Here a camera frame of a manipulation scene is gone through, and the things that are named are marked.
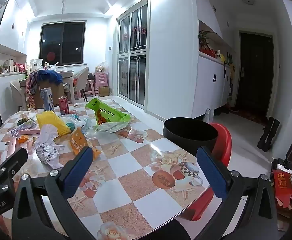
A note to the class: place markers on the yellow toy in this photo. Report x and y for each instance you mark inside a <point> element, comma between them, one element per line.
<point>222,58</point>

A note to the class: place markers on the beige armless chair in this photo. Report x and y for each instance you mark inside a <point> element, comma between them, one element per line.
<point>17,92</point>

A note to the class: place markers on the black boot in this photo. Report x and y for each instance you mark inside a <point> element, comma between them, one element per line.
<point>265,135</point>
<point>273,137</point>

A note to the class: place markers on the dark red doormat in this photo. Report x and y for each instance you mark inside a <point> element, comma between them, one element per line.
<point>251,117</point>

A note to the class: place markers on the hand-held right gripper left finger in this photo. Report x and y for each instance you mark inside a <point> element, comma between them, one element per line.
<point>78,172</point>

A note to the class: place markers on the brown backed chair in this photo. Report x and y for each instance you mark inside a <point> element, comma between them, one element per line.
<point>50,93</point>

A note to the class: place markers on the black trash bin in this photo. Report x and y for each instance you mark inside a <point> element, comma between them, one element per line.
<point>186,135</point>

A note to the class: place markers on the dark framed window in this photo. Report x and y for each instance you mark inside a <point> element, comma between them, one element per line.
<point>63,42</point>

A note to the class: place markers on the red plastic stool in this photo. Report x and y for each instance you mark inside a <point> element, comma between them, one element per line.
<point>223,142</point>

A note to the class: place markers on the green potted plant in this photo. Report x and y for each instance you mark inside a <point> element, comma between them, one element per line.
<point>205,38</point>

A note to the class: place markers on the white bottle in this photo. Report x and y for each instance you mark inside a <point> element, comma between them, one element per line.
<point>218,54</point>

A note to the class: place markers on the green plastic bag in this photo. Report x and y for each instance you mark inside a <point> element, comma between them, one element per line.
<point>106,112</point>

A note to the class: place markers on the sliding glass door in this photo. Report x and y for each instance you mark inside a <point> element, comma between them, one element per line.
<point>133,55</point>

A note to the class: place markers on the red ornament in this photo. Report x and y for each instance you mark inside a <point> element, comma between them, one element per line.
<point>207,52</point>

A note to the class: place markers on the white countertop appliance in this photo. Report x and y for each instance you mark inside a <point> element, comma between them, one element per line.
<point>9,66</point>

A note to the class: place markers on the clear bag of snacks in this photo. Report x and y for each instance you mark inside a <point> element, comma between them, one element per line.
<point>101,68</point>

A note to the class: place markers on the red round window sticker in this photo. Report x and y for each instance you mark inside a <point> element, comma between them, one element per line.
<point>51,56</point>

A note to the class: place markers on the orange peel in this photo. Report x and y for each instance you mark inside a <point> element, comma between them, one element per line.
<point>23,139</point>

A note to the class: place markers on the pink flower bunch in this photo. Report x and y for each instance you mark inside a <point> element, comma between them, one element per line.
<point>20,67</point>

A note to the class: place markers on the pink paper strip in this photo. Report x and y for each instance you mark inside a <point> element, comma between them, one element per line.
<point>12,144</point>

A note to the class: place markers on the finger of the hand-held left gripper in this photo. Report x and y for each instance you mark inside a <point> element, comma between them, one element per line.
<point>13,162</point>

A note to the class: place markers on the pink plastic stool stack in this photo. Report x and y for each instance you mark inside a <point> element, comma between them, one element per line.
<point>101,82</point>

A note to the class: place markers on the white shoe cabinet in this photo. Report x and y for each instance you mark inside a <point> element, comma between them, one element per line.
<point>208,87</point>

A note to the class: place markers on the red drink can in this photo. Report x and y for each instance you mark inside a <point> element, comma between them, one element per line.
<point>64,106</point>

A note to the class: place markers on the brown cardboard box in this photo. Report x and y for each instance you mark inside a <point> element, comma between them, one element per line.
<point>104,91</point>

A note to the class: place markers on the white printed shopping bag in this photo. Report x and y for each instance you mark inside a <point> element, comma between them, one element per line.
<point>36,65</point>

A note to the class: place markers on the dark bag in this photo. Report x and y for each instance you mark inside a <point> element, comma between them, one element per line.
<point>91,76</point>

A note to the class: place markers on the yellow black cartoon decoration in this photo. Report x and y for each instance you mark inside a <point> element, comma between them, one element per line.
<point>229,65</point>

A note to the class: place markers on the round ceiling vent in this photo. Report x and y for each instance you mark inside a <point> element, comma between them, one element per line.
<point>248,0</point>

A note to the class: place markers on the plaid cloth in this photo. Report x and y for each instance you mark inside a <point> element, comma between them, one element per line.
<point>32,85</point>

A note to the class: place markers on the white purple packet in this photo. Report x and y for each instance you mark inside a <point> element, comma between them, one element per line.
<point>15,130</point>

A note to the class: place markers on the tall blue white can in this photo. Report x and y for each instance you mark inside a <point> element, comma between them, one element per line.
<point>47,100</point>

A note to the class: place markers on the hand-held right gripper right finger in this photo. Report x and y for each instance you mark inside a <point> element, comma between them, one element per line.
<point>213,175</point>

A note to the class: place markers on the yellow foam fruit net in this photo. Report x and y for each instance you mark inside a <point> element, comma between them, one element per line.
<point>50,121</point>

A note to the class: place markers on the blue cloth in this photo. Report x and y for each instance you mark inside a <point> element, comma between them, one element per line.
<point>49,76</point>

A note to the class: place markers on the clear blue printed plastic bag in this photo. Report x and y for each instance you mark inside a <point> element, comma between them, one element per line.
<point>82,122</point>

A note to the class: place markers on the crumpled white paper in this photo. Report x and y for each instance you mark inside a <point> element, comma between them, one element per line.
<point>45,150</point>

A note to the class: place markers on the orange snack packet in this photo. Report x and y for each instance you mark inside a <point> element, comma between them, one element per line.
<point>77,140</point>

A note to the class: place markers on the pink packet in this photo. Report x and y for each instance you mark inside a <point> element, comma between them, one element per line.
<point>30,131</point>

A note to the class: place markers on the beige curved back chair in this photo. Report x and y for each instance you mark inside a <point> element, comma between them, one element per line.
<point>82,80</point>

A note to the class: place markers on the dark entrance door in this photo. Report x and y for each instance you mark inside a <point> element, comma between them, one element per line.
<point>255,75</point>

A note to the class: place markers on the white kitchen counter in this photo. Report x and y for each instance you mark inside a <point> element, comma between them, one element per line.
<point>3,90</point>

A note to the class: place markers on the green snack wrapper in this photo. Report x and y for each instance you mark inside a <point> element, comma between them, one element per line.
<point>27,123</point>

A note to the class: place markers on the pink low stool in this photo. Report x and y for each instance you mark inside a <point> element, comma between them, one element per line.
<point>89,85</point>

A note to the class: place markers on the white plastic bag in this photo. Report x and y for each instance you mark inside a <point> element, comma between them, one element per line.
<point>208,116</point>

